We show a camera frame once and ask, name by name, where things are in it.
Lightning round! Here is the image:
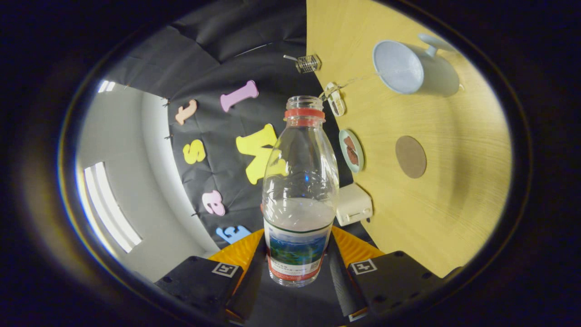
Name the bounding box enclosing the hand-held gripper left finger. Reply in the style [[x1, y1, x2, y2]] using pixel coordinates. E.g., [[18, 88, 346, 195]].
[[154, 228, 267, 321]]

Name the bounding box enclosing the long ceiling light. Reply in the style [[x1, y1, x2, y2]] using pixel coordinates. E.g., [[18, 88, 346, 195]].
[[83, 161, 143, 253]]

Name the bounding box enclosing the white cup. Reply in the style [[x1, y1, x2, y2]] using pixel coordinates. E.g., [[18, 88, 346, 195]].
[[372, 33, 461, 97]]

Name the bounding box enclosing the white toaster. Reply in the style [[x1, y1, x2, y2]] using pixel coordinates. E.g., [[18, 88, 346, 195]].
[[335, 183, 374, 227]]

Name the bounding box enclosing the wooden table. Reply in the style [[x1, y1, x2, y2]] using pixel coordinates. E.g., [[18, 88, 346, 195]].
[[305, 0, 512, 278]]

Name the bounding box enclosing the metal wire mesh holder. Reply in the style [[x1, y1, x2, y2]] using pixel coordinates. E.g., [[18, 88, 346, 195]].
[[295, 54, 322, 74]]

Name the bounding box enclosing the pale green plate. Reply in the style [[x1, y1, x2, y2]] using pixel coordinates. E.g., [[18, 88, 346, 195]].
[[339, 129, 365, 174]]

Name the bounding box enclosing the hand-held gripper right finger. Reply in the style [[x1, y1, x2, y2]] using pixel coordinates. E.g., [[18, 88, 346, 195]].
[[328, 226, 443, 321]]

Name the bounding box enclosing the round brown coaster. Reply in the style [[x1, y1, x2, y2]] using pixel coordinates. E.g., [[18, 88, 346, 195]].
[[395, 135, 428, 179]]

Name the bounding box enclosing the white divided dish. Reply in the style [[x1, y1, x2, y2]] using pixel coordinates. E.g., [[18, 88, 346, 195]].
[[325, 82, 346, 117]]

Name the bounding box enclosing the clear plastic juice bottle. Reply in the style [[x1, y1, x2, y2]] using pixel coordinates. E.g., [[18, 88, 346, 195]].
[[262, 96, 340, 287]]

